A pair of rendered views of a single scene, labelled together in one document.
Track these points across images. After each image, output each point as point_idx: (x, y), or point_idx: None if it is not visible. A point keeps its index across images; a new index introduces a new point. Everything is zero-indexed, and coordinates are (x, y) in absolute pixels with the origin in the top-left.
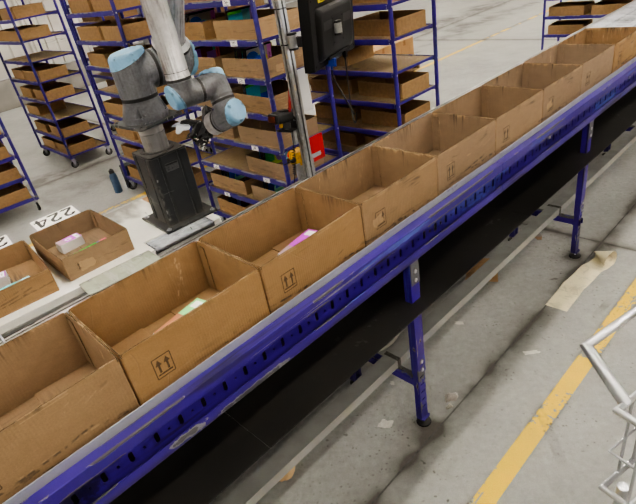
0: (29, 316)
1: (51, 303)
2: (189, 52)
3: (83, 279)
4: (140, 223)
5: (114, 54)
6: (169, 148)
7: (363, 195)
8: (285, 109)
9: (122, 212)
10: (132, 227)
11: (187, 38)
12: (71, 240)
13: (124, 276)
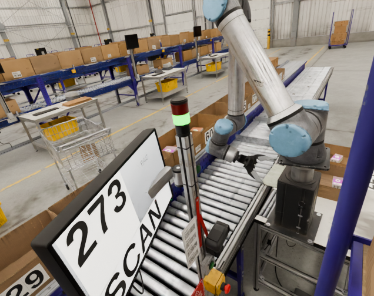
0: None
1: None
2: (270, 128)
3: None
4: (318, 211)
5: (316, 100)
6: (285, 174)
7: None
8: (213, 238)
9: (360, 225)
10: (319, 207)
11: (273, 120)
12: (333, 180)
13: (269, 172)
